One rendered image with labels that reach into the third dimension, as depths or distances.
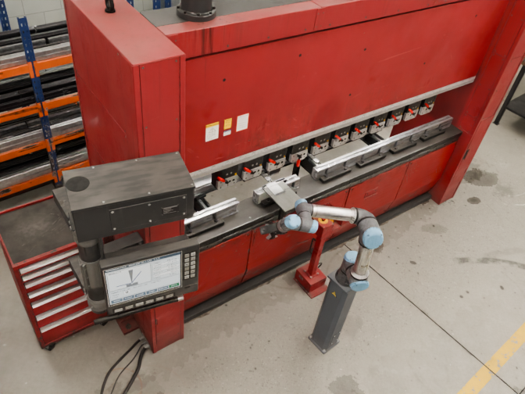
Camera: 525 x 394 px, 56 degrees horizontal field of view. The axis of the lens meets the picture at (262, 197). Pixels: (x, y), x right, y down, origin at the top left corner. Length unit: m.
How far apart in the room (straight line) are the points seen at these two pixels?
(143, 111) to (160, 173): 0.32
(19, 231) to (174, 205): 1.47
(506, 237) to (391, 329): 1.82
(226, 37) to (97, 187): 1.03
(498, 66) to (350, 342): 2.59
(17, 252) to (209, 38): 1.68
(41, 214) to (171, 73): 1.54
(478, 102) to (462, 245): 1.36
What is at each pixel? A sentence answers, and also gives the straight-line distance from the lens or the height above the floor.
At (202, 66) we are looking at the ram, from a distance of 2.62.
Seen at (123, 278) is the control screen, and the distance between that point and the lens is 2.34.
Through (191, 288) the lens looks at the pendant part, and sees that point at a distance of 2.55.
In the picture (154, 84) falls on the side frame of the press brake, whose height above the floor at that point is 2.18.
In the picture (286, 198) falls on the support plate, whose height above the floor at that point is 1.00.
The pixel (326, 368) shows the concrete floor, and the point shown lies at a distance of 3.88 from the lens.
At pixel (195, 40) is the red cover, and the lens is 2.51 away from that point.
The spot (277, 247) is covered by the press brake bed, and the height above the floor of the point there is 0.43.
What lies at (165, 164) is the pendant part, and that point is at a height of 1.95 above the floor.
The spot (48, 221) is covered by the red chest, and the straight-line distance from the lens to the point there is 3.38.
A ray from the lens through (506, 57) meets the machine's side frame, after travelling 4.68.
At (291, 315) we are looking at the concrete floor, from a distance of 4.07.
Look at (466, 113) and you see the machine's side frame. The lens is 4.96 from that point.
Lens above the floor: 3.32
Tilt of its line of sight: 42 degrees down
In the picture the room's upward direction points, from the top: 9 degrees clockwise
